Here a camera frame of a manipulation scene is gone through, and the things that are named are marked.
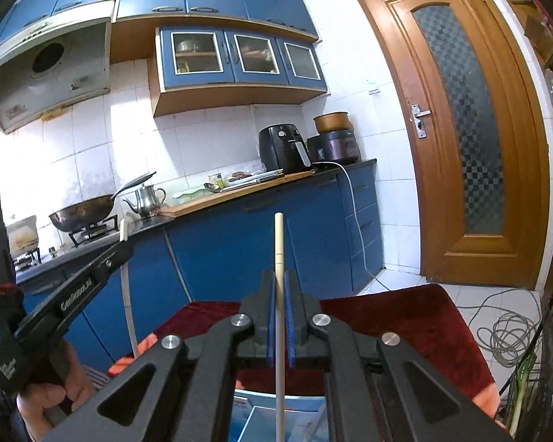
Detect grey coiled cable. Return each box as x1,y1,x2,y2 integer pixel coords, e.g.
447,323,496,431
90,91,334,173
461,285,542,369

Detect flat tray with food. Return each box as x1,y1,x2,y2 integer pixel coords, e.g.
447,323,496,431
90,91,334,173
223,169,285,189

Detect red and orange printed blanket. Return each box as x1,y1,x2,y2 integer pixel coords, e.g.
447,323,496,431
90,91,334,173
108,284,496,417

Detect black wire rack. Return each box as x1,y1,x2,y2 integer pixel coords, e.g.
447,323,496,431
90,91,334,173
498,281,553,442

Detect wooden door with glass pane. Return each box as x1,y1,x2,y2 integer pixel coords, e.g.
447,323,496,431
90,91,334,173
355,0,551,291

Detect dark wok with handle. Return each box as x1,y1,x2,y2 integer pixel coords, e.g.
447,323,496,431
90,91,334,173
49,171,157,233

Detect white clay pot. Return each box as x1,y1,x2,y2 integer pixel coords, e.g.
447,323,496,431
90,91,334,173
6,215,40,256

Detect cream wooden chopstick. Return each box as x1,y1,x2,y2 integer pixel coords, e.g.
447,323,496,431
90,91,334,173
119,218,139,361
273,212,287,442

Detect pale green cloth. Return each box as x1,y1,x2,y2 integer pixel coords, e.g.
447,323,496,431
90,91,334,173
171,187,208,201

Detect white power cable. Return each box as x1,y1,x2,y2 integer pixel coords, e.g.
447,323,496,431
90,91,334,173
314,161,388,286

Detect gas stove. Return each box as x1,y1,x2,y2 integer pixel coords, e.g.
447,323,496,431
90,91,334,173
11,223,125,272

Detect metal door handle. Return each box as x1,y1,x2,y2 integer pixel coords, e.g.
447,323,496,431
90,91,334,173
410,104,431,139

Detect brown cooker inner pot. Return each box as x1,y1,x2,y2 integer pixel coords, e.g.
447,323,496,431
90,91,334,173
313,111,354,134

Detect light blue utensil box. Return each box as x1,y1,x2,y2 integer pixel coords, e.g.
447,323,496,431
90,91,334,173
230,389,337,442

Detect green onions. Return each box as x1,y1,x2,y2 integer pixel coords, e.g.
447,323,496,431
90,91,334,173
507,354,538,434

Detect blue glass-door wall cabinet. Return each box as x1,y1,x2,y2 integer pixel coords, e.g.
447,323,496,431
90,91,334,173
148,25,329,118

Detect person's left hand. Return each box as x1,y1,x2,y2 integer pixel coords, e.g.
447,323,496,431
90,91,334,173
17,341,98,442

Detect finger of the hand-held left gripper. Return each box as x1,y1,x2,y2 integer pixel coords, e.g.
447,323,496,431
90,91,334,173
89,243,135,287

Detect steel kettle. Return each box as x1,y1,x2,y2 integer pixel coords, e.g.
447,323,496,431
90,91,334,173
122,184,167,219

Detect blue lower kitchen cabinets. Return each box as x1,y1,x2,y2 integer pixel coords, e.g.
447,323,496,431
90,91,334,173
0,161,384,378

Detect grey range hood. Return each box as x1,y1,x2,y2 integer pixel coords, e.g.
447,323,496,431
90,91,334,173
0,9,112,135

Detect wooden cutting board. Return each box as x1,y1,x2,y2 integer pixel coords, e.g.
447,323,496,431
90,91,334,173
159,170,315,218

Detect dark rice cooker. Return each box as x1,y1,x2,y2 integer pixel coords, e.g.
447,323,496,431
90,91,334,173
307,130,363,166

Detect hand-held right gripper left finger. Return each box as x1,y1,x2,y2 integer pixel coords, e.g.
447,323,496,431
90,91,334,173
39,271,277,442

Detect black air fryer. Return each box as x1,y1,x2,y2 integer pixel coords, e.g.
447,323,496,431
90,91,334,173
258,124,312,173

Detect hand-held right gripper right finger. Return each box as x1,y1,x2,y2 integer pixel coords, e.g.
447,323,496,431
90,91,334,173
284,269,513,442

